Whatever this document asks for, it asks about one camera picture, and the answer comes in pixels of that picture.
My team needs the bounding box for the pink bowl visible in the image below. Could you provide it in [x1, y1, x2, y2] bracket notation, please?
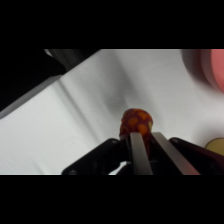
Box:
[181, 49, 224, 95]

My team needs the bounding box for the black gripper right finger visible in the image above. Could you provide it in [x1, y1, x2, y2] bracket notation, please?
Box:
[151, 131, 224, 176]

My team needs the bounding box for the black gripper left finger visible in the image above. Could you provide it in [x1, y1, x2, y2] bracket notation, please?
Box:
[61, 131, 154, 176]

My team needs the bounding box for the red ball with orange spots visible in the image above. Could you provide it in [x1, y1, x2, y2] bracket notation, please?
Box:
[118, 107, 155, 159]

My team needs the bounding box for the yellow cup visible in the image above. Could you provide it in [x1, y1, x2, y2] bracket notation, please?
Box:
[204, 136, 224, 155]

